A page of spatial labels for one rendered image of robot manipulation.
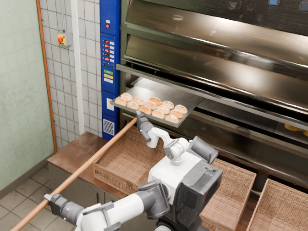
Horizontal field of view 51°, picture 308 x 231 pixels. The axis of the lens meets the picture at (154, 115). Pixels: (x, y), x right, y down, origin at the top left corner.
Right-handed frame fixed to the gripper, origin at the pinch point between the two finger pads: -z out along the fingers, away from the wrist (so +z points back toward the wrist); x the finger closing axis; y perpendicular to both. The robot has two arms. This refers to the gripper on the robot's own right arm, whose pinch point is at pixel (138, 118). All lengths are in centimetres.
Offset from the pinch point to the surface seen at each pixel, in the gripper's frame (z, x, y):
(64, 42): -93, 24, 26
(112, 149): -31, -48, 7
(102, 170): -11, -49, 23
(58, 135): -120, -87, 35
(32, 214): 56, 1, 80
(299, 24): 47, 74, -74
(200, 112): 6.6, -2.3, -47.3
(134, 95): -33.8, -1.5, -11.6
